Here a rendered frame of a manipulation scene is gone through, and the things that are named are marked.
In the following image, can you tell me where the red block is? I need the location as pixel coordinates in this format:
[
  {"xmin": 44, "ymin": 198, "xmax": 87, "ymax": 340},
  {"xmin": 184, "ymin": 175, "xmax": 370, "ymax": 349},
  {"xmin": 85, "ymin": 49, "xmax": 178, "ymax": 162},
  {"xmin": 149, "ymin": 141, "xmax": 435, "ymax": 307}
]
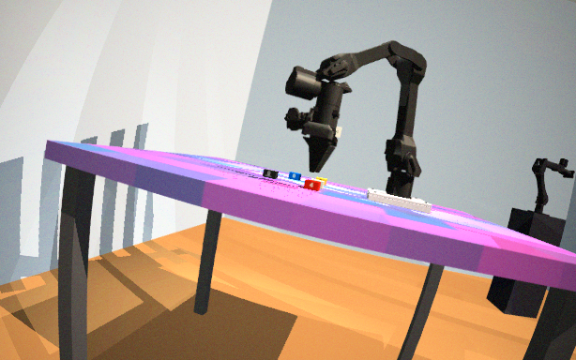
[{"xmin": 304, "ymin": 179, "xmax": 321, "ymax": 191}]

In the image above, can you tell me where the blue block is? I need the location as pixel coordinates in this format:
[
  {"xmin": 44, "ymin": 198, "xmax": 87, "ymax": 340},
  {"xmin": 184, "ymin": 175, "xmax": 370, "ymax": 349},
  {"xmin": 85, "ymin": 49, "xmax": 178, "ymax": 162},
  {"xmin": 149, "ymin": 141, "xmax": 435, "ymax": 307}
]
[{"xmin": 288, "ymin": 172, "xmax": 301, "ymax": 180}]

